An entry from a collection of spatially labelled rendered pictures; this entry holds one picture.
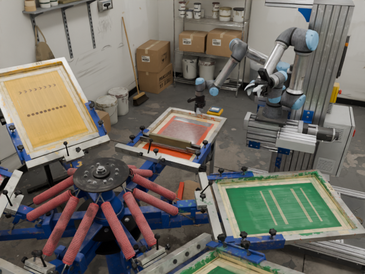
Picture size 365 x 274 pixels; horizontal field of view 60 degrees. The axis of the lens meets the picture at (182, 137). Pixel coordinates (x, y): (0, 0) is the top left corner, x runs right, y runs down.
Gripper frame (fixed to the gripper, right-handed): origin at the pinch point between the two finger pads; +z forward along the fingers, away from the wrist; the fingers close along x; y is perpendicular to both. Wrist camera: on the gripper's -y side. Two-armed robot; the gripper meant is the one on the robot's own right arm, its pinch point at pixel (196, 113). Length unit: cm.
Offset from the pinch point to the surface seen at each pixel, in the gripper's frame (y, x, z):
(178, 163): 19, -85, -5
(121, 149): -28, -85, -4
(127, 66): -200, 192, 43
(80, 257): 7, -176, -7
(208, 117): 12.3, -1.8, -0.2
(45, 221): -26, -165, -7
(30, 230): -40, -166, 6
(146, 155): -3, -90, -10
